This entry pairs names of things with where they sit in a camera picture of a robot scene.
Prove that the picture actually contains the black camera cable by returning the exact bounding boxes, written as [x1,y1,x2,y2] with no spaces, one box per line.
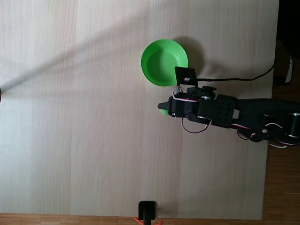
[196,58,279,82]

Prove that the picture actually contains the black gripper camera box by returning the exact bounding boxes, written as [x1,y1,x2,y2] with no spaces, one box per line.
[174,66,198,87]

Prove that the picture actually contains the dark object with white stripe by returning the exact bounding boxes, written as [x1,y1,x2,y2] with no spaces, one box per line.
[275,41,295,86]

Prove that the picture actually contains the red white servo wire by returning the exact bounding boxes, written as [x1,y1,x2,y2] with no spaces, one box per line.
[236,123,259,142]
[172,86,210,135]

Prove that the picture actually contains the green plastic bowl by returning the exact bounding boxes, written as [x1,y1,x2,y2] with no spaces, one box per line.
[140,38,189,88]

